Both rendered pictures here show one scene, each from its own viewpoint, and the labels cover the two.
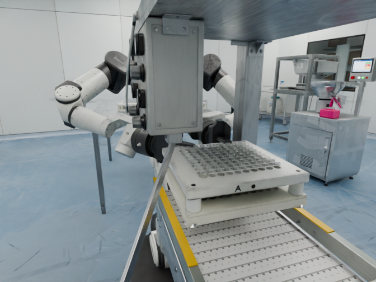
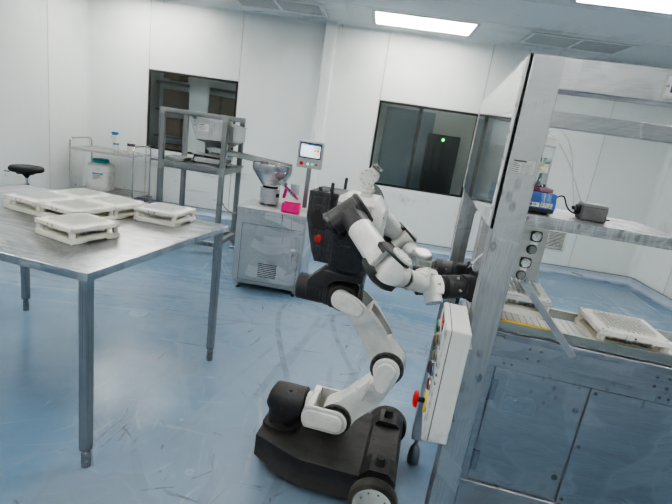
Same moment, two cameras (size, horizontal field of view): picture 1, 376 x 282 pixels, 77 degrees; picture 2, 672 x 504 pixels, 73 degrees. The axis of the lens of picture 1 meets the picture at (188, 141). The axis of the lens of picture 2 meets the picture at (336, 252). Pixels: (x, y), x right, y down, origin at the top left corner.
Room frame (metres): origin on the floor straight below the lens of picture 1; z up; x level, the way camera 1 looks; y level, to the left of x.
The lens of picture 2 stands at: (0.34, 1.76, 1.50)
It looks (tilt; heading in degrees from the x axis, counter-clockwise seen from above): 15 degrees down; 297
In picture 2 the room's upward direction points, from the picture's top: 8 degrees clockwise
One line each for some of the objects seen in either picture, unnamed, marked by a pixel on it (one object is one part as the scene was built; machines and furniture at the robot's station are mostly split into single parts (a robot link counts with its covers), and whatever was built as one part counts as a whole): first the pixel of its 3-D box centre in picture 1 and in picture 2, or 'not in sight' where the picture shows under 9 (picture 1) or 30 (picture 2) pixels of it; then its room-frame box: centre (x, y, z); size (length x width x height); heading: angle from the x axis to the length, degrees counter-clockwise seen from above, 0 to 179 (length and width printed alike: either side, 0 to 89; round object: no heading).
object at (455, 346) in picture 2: not in sight; (446, 370); (0.51, 0.81, 1.03); 0.17 x 0.06 x 0.26; 107
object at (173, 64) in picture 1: (163, 79); (508, 246); (0.54, 0.05, 1.20); 0.22 x 0.11 x 0.20; 17
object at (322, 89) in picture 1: (330, 97); (277, 185); (2.83, -1.69, 0.95); 0.49 x 0.36 x 0.37; 24
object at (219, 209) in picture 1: (224, 182); (509, 299); (0.50, -0.08, 0.97); 0.24 x 0.24 x 0.02; 16
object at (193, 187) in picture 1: (224, 162); (512, 287); (0.50, -0.08, 1.01); 0.25 x 0.24 x 0.02; 16
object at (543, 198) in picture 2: not in sight; (521, 196); (0.54, -0.03, 1.37); 0.21 x 0.20 x 0.09; 107
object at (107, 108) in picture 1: (147, 106); (45, 219); (2.70, 0.46, 0.86); 1.50 x 1.10 x 0.04; 15
